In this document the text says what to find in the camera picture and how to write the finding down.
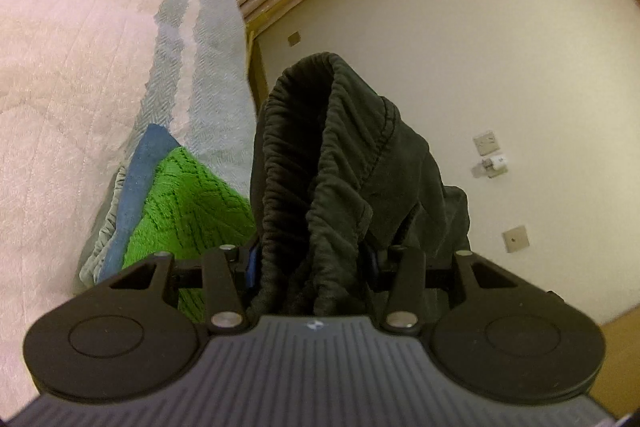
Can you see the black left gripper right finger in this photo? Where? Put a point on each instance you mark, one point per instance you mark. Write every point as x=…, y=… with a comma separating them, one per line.
x=411, y=291

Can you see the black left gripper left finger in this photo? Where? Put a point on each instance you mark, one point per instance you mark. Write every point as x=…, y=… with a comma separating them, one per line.
x=162, y=276

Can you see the black pants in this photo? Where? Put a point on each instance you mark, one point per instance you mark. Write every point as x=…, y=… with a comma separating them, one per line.
x=339, y=177

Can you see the green knitted folded garment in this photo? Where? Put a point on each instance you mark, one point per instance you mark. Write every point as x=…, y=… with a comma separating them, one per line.
x=188, y=211

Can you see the grey folded garment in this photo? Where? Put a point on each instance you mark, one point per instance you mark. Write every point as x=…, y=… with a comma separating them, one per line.
x=103, y=230

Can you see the white plug adapter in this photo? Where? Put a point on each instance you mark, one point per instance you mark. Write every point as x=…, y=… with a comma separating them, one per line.
x=490, y=167

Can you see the blue folded garment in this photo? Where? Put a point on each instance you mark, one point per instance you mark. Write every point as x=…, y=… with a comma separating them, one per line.
x=156, y=143

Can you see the light blue striped blanket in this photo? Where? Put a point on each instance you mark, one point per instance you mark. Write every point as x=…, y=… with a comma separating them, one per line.
x=198, y=88

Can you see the white quilted bedspread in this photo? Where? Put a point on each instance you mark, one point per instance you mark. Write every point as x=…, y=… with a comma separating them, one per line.
x=73, y=75

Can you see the beige wall plate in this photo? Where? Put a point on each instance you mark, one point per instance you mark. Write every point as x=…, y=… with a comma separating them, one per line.
x=516, y=239

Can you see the white wall socket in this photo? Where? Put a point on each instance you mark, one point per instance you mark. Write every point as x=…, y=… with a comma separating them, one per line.
x=486, y=143

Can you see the wooden bed frame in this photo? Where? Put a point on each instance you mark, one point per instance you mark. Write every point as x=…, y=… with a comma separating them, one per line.
x=255, y=71

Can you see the small brown wall plate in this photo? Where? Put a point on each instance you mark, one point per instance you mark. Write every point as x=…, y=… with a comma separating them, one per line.
x=294, y=39

